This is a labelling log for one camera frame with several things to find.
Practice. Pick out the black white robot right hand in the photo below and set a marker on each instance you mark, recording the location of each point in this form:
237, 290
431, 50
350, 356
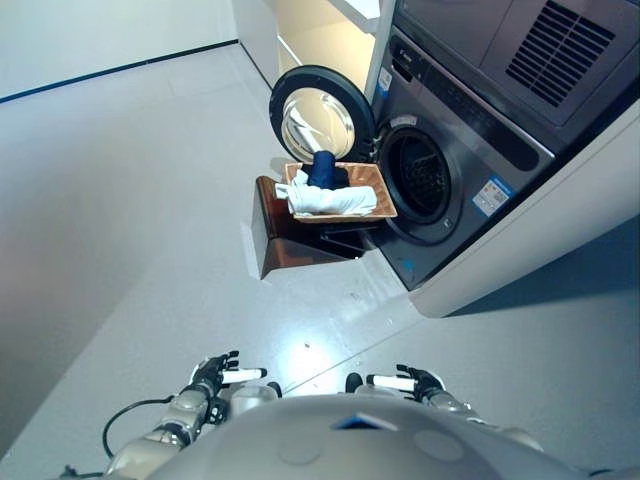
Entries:
417, 381

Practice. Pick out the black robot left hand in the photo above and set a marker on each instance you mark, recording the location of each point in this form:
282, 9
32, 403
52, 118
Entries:
220, 372

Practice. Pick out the white garment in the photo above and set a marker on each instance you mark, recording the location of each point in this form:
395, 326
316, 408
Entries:
330, 200

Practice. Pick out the navy blue garment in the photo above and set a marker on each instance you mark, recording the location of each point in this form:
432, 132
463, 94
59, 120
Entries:
322, 170

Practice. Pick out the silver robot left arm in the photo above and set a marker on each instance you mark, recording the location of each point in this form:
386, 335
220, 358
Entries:
182, 407

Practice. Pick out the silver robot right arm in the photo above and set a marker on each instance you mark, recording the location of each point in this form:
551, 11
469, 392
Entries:
452, 404

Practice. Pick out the round glass washing machine door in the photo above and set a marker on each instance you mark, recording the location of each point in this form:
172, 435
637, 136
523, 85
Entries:
320, 120

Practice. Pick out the silver robot left leg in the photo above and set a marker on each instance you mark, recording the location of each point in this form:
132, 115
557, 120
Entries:
250, 396

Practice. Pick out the silver robot leg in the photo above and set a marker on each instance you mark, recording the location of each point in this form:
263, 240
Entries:
250, 396
353, 382

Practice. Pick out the silver robot right leg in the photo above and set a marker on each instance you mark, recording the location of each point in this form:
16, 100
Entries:
353, 382

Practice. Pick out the grey robot torso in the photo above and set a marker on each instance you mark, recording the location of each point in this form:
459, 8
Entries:
320, 440

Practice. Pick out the small blue logo sticker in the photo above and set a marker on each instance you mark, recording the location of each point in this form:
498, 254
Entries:
408, 265

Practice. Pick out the brown glossy stool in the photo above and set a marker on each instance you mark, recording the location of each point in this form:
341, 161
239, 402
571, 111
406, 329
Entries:
280, 250

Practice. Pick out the energy label sticker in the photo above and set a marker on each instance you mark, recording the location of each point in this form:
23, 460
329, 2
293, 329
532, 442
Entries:
492, 196

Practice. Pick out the wicker laundry basket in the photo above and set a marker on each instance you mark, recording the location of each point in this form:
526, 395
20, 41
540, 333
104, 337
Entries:
372, 185

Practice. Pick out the blue white QR sticker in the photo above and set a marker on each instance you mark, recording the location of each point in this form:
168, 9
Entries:
385, 82

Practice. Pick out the dark baseboard strip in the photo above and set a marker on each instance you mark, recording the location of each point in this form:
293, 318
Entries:
100, 73

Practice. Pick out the white shelf unit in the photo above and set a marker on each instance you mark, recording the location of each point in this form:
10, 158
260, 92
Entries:
255, 40

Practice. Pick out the grey dryer with vent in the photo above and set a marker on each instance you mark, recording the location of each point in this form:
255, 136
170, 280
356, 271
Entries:
525, 40

